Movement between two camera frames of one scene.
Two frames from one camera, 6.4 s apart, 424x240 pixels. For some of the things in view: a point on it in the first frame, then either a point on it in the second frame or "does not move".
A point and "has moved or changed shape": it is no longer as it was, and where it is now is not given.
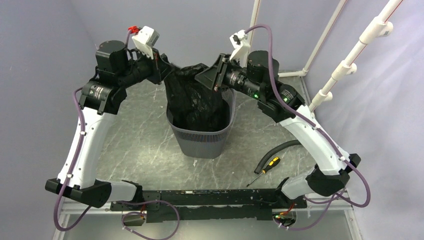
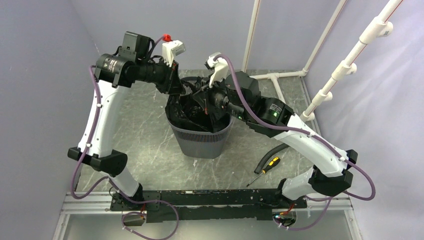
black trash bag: [192, 105] has moved or changed shape
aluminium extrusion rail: [69, 207] does not move
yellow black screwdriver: [275, 161] does not move
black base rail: [172, 206] does not move
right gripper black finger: [213, 76] to [204, 97]
